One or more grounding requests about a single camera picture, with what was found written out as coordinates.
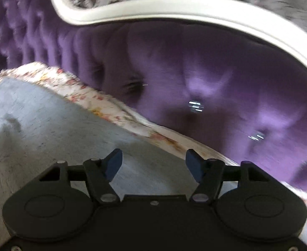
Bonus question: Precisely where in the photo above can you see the grey fabric pants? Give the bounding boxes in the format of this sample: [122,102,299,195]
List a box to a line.
[0,79,197,246]

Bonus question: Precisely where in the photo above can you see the purple tufted white-framed headboard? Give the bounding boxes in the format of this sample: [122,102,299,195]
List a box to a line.
[0,0,307,200]

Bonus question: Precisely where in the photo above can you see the floral patterned bedsheet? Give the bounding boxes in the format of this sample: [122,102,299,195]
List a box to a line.
[0,62,307,241]

